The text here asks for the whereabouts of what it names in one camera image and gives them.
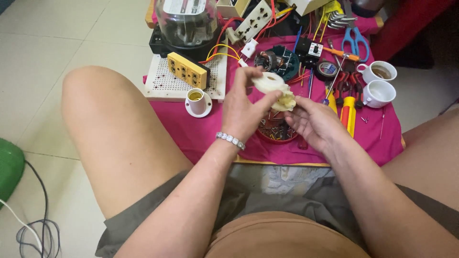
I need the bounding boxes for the white bead bracelet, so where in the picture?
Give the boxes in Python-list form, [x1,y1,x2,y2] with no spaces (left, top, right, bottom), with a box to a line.
[215,132,246,151]

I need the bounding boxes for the yellow socket block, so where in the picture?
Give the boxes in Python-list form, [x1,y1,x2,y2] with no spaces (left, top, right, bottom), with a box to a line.
[167,52,211,90]

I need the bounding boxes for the red black pliers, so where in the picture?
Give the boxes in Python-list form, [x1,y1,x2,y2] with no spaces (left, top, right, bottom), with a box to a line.
[335,70,350,106]
[349,71,365,109]

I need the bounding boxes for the person's left leg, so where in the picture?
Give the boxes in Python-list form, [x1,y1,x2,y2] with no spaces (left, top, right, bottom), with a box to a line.
[60,65,194,220]

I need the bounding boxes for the person's left hand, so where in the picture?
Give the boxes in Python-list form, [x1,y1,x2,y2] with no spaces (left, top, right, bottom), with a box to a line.
[222,66,283,143]

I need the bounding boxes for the black circuit breaker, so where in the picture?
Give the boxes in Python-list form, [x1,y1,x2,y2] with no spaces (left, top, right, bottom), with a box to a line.
[294,37,324,69]

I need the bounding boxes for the pink table cloth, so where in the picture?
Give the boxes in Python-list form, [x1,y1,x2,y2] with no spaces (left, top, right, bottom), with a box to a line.
[143,11,404,167]

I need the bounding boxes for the white perforated board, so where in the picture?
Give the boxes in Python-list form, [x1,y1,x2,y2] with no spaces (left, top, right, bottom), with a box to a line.
[144,46,229,104]

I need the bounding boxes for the yellow screwdriver with blue tip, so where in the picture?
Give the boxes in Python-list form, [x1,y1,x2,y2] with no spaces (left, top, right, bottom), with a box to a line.
[321,59,345,114]

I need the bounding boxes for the white ceramic lamp socket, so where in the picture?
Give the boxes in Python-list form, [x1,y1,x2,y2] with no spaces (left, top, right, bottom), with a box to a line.
[185,88,213,118]

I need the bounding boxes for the green motor assembly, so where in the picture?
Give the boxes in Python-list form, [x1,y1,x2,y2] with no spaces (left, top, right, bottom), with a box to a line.
[254,45,300,82]

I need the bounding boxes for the orange handled screwdriver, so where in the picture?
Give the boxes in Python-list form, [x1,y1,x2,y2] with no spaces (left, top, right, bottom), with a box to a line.
[323,47,361,63]

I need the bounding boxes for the grey cable coil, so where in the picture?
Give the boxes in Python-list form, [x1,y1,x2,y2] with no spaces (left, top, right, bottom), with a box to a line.
[16,159,61,258]

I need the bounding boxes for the cream plastic lamp holder part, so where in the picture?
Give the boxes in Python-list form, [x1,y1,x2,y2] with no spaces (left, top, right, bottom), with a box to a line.
[252,72,297,112]

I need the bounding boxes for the brown shirt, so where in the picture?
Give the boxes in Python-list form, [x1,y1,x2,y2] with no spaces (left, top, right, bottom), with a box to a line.
[204,211,371,258]

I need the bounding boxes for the white multi socket strip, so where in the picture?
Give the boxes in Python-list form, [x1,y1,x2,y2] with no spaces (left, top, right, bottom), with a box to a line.
[228,0,274,45]

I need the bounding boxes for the blue handled scissors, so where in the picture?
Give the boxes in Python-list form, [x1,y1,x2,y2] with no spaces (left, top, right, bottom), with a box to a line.
[341,20,370,63]

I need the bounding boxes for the red bowl of screws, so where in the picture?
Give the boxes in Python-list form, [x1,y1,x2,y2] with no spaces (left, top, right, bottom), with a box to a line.
[256,110,300,145]

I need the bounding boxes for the empty white cup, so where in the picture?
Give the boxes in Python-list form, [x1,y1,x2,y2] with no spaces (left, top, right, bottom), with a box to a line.
[363,80,397,109]

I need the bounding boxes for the person's leg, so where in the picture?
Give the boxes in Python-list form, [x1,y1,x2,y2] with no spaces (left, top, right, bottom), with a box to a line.
[60,65,194,220]
[381,107,459,212]

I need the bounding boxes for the white cup with tea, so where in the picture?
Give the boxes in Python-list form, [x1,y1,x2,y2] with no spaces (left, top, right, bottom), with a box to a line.
[356,61,398,84]

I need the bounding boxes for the person's right leg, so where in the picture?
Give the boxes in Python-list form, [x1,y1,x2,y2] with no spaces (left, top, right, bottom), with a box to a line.
[381,107,459,212]

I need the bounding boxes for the green plastic object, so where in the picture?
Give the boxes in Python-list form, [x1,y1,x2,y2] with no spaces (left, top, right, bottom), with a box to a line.
[0,138,26,210]

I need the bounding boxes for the set of hex keys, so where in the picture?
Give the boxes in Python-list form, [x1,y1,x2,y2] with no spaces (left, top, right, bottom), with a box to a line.
[327,10,358,30]

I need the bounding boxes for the white cable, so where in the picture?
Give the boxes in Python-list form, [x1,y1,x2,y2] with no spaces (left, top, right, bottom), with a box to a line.
[0,199,45,258]

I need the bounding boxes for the yellow handled screwdriver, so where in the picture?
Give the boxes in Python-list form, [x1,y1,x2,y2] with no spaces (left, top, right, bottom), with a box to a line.
[340,96,357,138]

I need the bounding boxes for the glass domed electric meter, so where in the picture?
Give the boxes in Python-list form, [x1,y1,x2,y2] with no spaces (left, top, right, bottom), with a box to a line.
[149,0,224,59]

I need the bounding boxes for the white box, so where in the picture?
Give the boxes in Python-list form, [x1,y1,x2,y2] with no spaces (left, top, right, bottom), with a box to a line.
[216,0,251,19]

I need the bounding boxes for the olive green shorts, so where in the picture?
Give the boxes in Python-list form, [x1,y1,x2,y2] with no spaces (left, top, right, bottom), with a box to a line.
[95,164,459,258]

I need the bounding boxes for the person's right hand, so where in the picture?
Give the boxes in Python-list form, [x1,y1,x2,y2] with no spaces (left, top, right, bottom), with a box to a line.
[284,96,349,155]

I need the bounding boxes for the black electrical tape roll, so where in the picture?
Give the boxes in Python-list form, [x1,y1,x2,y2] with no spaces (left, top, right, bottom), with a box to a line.
[315,60,339,82]

